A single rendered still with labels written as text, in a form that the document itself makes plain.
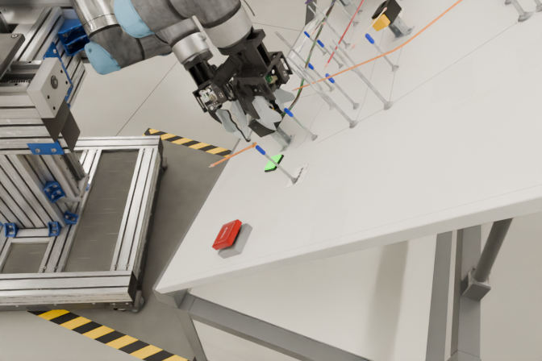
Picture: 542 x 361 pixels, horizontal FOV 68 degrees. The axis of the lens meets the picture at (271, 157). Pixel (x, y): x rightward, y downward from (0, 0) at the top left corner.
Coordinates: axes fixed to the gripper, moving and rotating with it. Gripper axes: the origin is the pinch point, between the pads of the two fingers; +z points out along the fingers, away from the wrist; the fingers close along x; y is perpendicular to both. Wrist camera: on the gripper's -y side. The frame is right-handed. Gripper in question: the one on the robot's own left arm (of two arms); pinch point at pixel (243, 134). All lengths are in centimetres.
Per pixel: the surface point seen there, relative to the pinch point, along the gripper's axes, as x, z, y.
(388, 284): 13, 48, 3
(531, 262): 65, 125, -91
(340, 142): 20.1, 7.6, 23.8
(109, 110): -107, -44, -151
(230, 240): -3.8, 12.5, 30.5
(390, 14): 39.1, -6.8, 9.3
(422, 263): 22, 50, -3
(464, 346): 22, 48, 30
